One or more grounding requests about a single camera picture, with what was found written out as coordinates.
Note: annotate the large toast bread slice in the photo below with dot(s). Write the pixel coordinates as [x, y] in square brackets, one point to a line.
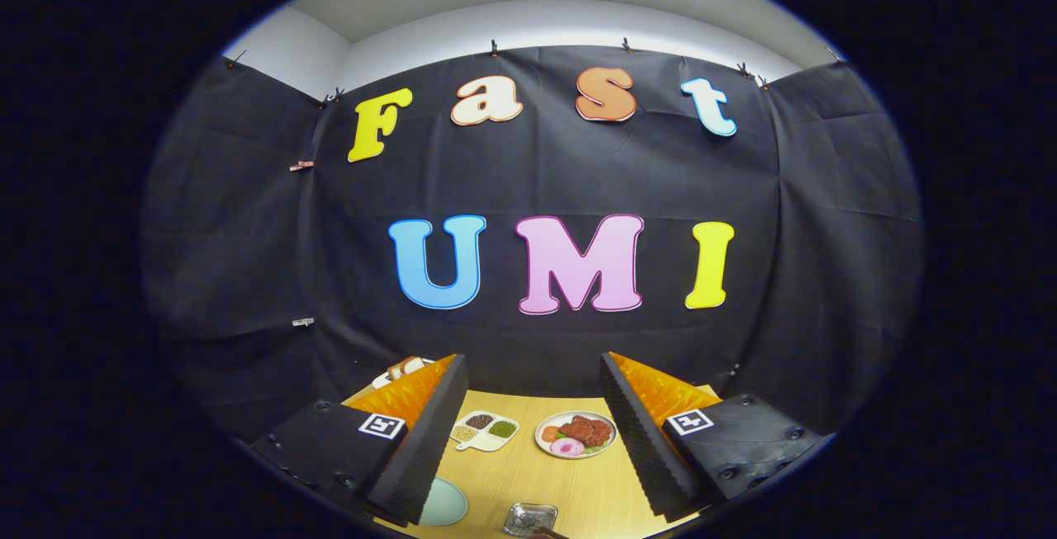
[413, 365]

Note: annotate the orange tomato slice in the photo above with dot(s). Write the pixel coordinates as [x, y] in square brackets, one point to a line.
[550, 433]

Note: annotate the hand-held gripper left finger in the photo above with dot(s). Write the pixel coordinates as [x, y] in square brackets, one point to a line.
[429, 432]

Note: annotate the yellow soybeans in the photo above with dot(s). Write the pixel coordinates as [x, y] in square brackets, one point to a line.
[465, 433]

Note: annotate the brown meat slab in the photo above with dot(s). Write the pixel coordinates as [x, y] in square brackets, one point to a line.
[588, 430]

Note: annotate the white toaster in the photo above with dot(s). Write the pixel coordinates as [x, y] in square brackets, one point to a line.
[380, 380]

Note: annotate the small toast bread slice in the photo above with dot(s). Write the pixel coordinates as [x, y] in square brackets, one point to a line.
[395, 371]

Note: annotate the white oval food plate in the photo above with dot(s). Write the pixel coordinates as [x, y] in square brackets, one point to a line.
[594, 451]

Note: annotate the teal round plate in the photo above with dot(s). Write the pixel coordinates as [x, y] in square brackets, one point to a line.
[450, 502]

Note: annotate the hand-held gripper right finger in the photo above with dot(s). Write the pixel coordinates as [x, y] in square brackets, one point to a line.
[640, 432]

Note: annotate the white divided dish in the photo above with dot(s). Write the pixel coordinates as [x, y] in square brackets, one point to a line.
[485, 442]

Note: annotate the green mung beans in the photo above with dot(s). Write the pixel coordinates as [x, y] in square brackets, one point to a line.
[502, 429]

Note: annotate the pink cloth clip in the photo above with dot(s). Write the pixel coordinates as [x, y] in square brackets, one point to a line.
[302, 165]

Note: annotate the dark brown beans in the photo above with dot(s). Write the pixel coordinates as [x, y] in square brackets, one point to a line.
[480, 421]

